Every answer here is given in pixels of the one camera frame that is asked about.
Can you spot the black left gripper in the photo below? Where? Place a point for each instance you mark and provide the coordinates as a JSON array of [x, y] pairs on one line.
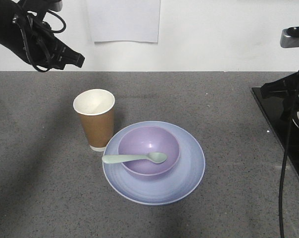
[[23, 31]]

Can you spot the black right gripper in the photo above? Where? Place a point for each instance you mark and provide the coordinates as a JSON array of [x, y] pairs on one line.
[[282, 88]]

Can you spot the brown paper cup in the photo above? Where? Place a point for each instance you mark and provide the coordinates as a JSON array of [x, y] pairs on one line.
[[95, 109]]

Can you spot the purple bowl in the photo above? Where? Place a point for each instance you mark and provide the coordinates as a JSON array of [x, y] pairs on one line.
[[147, 139]]

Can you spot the pale green spoon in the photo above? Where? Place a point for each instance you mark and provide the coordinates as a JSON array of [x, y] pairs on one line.
[[155, 157]]

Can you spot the light blue plate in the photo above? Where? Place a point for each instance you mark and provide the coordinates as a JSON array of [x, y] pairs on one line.
[[162, 189]]

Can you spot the black induction cooktop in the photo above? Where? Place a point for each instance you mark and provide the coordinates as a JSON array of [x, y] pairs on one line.
[[272, 109]]

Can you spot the white paper sheet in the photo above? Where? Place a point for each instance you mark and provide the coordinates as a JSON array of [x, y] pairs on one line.
[[124, 20]]

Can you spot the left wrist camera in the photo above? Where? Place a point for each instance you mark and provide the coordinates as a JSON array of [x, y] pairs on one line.
[[55, 5]]

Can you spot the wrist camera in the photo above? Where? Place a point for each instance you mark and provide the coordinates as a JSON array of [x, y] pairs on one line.
[[55, 5], [290, 37]]

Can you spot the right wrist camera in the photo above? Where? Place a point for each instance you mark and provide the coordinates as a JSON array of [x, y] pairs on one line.
[[290, 37]]

